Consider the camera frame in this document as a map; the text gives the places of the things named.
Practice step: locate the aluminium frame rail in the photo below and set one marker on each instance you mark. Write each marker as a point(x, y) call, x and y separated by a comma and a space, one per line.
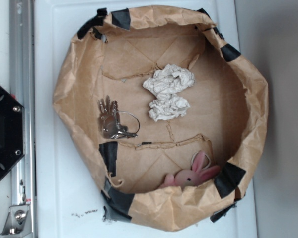
point(23, 175)

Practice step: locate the black mounting plate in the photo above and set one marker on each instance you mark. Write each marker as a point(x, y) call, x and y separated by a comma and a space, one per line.
point(11, 132)

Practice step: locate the brown paper bag bin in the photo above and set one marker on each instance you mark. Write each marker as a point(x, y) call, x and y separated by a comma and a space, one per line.
point(114, 54)

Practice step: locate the metal corner bracket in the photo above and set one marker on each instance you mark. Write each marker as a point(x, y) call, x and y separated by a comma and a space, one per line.
point(18, 223)

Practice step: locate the crumpled white paper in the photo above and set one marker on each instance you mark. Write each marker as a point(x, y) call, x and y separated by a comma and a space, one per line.
point(165, 86)

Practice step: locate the pink plush bunny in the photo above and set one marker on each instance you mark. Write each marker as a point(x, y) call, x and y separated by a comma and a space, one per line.
point(201, 171)

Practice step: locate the silver keys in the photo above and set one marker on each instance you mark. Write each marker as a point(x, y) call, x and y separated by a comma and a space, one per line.
point(109, 122)

